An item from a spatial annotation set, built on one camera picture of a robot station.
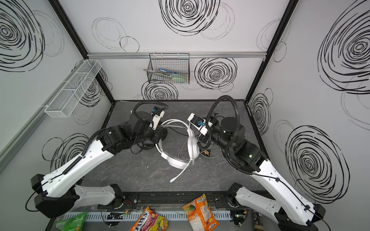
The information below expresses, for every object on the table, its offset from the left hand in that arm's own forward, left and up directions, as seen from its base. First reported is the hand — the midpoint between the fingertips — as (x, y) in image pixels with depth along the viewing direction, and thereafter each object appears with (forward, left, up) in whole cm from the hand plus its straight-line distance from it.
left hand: (164, 129), depth 68 cm
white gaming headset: (-16, -8, +1) cm, 18 cm away
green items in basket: (+35, -1, +3) cm, 35 cm away
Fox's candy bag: (-34, +5, -25) cm, 43 cm away
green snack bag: (-37, +39, -25) cm, 59 cm away
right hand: (-1, -13, +11) cm, 18 cm away
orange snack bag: (-31, -18, -25) cm, 44 cm away
